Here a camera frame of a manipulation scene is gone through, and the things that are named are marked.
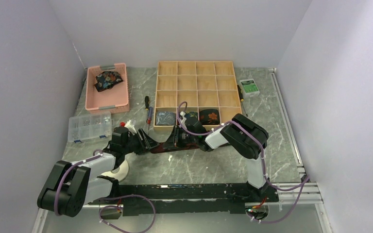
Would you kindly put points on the thin black yellow screwdriver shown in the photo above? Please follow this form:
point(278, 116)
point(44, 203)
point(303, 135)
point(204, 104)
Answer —
point(240, 94)

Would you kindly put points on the aluminium rail at right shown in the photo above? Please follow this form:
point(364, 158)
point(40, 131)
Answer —
point(293, 143)

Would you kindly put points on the navy yellow rolled tie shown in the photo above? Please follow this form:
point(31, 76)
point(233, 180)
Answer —
point(192, 115)

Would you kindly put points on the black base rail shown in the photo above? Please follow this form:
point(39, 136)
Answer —
point(233, 198)

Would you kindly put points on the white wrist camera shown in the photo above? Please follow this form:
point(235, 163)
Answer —
point(130, 124)
point(182, 115)

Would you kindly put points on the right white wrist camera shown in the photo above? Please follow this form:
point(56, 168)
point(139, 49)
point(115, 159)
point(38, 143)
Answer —
point(182, 115)

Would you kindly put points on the wooden compartment tray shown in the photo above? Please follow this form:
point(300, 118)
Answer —
point(204, 85)

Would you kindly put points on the pink plastic basket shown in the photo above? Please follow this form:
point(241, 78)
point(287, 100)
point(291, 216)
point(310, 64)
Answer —
point(114, 100)

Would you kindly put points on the black orange rolled tie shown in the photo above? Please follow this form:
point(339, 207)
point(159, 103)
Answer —
point(209, 116)

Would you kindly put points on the blue grey rolled tie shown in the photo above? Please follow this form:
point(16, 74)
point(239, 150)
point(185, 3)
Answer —
point(165, 118)

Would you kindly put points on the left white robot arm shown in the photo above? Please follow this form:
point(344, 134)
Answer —
point(71, 185)

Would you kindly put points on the dark red floral tie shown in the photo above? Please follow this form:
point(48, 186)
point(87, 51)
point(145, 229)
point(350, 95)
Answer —
point(160, 147)

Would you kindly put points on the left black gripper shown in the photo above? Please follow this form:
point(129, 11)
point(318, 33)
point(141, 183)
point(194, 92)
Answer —
point(145, 144)

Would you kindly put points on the green white small box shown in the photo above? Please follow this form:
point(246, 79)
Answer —
point(249, 88)

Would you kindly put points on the white tape roll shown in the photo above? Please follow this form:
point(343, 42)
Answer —
point(120, 173)

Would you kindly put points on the black floral tie in basket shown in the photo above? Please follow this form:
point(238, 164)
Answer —
point(107, 80)

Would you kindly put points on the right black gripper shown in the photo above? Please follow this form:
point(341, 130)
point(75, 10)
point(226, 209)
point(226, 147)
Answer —
point(176, 140)

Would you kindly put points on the clear plastic screw box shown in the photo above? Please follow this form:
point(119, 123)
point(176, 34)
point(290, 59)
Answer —
point(89, 126)

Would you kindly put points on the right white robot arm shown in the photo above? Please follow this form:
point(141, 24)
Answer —
point(246, 137)

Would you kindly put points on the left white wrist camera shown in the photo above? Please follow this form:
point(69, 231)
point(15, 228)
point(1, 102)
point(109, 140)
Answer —
point(130, 124)

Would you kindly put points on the blue red screwdriver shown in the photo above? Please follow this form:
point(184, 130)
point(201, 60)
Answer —
point(149, 117)

